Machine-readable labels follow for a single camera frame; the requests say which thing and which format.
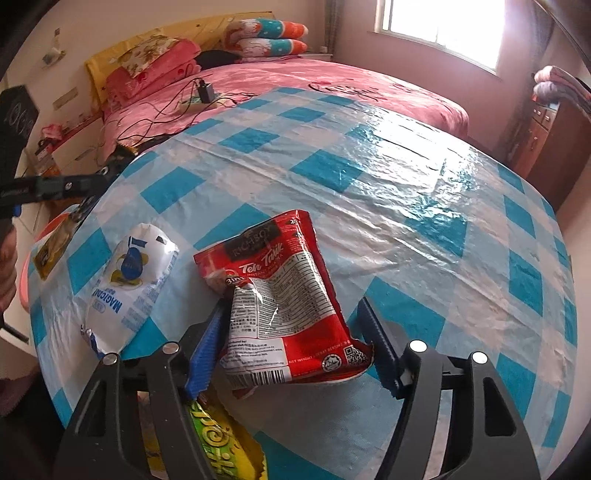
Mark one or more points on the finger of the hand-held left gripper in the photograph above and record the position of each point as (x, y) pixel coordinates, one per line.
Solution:
(117, 166)

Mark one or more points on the white blue milk bag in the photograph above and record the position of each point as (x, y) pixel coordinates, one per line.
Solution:
(129, 286)

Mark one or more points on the bed with pink sheet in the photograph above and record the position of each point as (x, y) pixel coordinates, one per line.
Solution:
(369, 92)

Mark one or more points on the black cloth item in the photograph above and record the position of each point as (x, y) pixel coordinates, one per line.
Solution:
(217, 59)

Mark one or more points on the red tea packet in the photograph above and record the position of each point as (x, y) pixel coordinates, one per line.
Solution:
(286, 277)

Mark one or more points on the yellow green snack packet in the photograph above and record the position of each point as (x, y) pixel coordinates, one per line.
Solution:
(221, 443)

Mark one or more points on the yellow black packet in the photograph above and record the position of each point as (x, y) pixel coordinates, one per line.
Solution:
(53, 249)

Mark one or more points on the pink folded blanket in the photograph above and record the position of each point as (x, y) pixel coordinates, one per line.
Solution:
(157, 74)

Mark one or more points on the white power strip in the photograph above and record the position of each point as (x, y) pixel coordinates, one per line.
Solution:
(217, 104)

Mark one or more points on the black charger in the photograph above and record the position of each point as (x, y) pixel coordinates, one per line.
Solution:
(204, 91)

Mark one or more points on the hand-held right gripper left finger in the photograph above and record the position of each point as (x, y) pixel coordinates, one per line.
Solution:
(203, 360)

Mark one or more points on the folded blankets pile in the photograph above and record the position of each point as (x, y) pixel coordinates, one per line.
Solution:
(563, 85)

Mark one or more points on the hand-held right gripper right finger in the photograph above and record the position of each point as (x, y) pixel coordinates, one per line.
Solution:
(381, 350)

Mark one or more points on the white bedside cabinet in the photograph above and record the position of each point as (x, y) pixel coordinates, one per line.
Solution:
(74, 147)

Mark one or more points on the grey curtain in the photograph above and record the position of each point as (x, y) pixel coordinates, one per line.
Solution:
(332, 23)

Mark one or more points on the teal orange cartoon pillow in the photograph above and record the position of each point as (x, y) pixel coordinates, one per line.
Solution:
(268, 30)
(272, 48)

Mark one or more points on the blue white checkered tablecloth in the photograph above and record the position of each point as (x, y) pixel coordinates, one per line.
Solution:
(369, 194)

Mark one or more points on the floral pillow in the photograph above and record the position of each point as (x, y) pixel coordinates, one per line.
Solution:
(147, 53)

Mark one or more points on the yellow headboard cloth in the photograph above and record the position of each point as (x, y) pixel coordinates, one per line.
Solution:
(111, 57)

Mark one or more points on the brown wooden wardrobe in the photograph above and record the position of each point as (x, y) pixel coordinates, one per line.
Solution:
(549, 147)

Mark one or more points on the window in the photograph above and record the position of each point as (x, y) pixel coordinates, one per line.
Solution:
(438, 27)

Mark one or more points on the person's left hand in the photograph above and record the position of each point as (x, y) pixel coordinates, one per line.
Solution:
(8, 272)

